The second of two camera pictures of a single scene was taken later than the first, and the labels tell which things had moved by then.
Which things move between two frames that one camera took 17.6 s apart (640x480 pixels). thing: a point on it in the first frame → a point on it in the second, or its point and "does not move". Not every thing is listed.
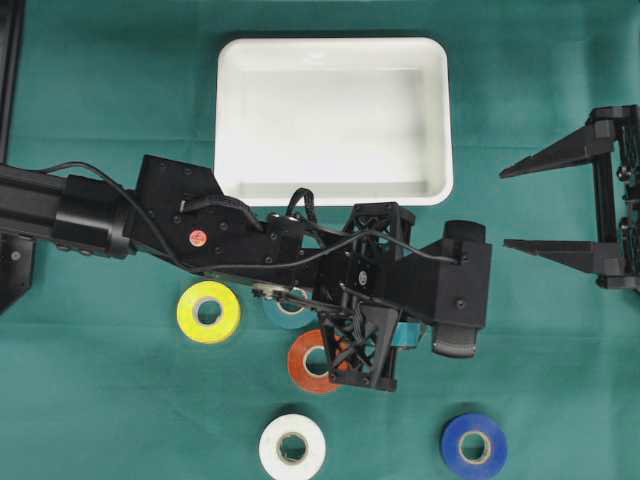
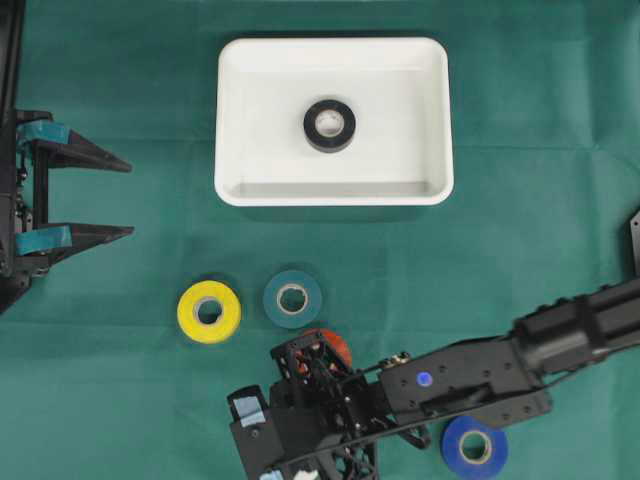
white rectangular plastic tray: x=359 y=121 does not move
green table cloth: x=101 y=380 does not move
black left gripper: x=360 y=338 → x=28 y=241
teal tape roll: x=294 y=310 does not move
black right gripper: x=618 y=194 → x=320 y=406
